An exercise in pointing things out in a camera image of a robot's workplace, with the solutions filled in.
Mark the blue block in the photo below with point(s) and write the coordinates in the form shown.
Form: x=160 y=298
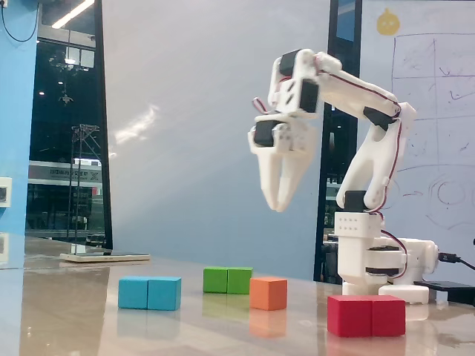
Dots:
x=148 y=293

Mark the yellow round sticker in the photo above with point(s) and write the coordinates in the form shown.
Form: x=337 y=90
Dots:
x=388 y=23

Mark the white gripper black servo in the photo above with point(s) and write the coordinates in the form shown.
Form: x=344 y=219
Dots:
x=279 y=145

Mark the flat white phone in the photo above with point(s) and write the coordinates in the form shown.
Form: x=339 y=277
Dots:
x=105 y=256

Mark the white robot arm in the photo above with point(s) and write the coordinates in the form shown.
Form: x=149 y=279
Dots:
x=356 y=87

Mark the red block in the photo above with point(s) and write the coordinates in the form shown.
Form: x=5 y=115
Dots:
x=365 y=315

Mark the black flat box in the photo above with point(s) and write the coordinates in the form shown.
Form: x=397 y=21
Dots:
x=451 y=290

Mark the green block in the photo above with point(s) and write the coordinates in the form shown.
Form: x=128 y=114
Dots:
x=227 y=280

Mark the white wall socket box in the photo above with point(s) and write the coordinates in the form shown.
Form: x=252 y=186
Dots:
x=4 y=191

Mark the whiteboard with drawings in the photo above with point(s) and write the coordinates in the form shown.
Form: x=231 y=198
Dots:
x=438 y=111

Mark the orange cube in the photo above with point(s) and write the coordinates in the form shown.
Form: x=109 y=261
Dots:
x=267 y=293

